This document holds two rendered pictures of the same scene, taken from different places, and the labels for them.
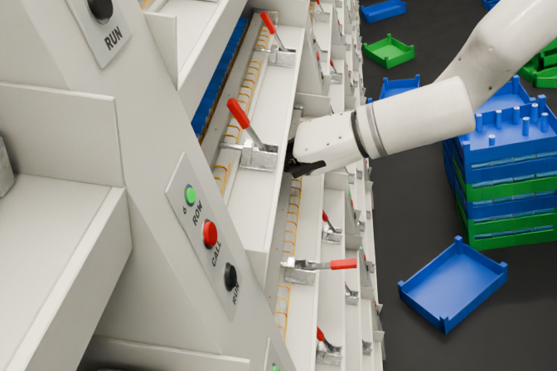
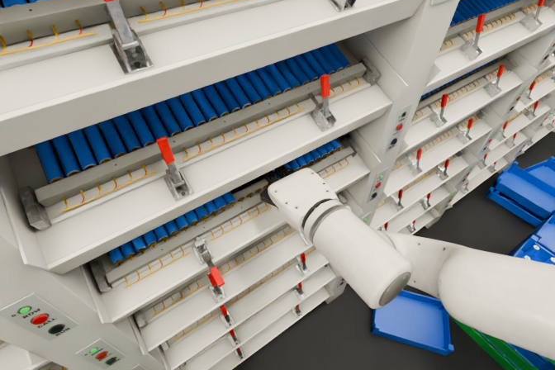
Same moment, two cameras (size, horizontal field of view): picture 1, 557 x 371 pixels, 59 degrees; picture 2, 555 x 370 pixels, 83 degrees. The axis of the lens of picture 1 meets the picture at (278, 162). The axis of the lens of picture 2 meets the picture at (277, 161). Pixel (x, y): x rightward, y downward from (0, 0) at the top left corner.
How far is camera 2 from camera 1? 0.44 m
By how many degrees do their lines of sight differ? 32
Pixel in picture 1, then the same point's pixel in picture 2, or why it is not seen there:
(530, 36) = (479, 320)
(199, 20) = (70, 85)
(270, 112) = (247, 154)
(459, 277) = (419, 319)
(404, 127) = (329, 249)
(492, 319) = (405, 359)
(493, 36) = (448, 278)
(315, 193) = not seen: hidden behind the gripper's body
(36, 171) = not seen: outside the picture
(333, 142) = (290, 206)
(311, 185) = not seen: hidden behind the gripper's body
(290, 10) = (390, 81)
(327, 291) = (263, 262)
